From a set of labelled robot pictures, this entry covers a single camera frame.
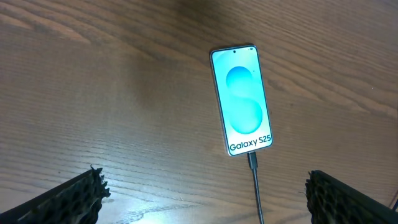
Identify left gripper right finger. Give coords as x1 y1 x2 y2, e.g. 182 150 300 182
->
305 170 397 224

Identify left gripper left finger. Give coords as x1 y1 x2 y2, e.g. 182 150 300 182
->
1 167 111 224

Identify black USB charging cable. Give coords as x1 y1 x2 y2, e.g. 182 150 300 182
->
247 151 266 224

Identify Galaxy smartphone with cyan screen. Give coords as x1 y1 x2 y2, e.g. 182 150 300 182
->
210 44 273 156

